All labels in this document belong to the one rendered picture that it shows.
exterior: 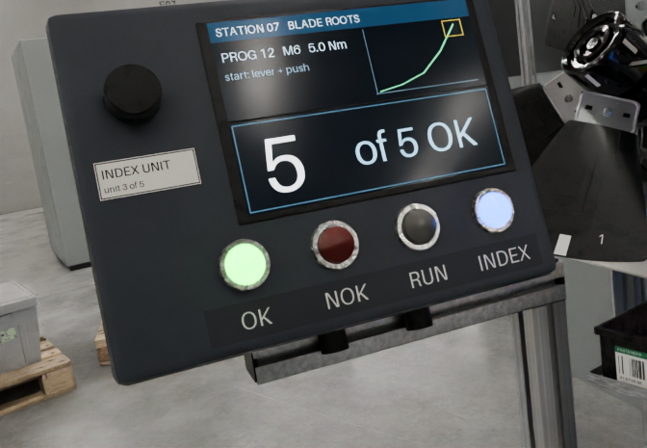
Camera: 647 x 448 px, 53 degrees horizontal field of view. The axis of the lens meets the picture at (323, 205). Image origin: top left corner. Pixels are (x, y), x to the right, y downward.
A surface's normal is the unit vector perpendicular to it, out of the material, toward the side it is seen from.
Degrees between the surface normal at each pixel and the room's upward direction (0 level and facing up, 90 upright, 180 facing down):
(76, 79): 75
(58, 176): 90
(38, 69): 90
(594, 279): 90
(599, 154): 51
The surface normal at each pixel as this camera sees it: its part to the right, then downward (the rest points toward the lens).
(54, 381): 0.58, 0.05
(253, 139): 0.29, -0.15
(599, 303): -0.93, 0.18
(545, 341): 0.33, 0.11
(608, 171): -0.21, -0.51
